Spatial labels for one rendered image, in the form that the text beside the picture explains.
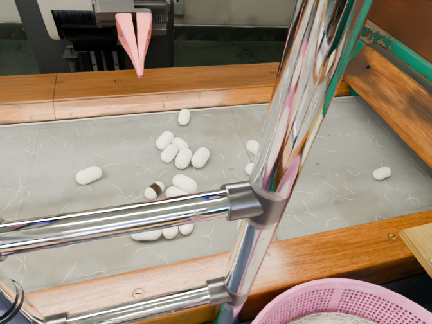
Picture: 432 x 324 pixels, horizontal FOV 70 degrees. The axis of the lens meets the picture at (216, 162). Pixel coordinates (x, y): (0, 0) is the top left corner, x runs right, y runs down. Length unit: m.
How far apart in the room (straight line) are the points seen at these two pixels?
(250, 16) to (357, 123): 2.07
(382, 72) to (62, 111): 0.55
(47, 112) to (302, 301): 0.48
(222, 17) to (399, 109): 2.13
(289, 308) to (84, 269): 0.23
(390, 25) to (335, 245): 0.44
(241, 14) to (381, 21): 1.97
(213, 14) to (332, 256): 2.31
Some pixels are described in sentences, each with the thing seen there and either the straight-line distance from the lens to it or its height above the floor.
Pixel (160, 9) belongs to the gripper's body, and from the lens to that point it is 0.50.
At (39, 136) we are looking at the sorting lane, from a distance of 0.57.
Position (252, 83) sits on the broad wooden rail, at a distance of 0.64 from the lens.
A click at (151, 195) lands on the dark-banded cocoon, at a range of 0.43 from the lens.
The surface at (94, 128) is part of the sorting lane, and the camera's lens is 0.56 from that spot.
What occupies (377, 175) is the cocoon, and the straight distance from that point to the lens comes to 0.55.
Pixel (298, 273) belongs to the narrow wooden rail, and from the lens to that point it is 0.38.
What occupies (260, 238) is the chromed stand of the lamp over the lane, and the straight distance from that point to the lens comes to 0.18.
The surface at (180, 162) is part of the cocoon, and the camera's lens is 0.46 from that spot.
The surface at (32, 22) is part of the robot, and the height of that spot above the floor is 0.59.
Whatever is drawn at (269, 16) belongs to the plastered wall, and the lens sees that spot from 2.70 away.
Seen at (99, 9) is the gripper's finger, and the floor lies 0.93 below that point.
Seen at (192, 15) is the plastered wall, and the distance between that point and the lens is 2.55.
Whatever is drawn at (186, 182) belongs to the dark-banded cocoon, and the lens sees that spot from 0.43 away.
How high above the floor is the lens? 1.09
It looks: 45 degrees down
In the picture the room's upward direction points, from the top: 8 degrees clockwise
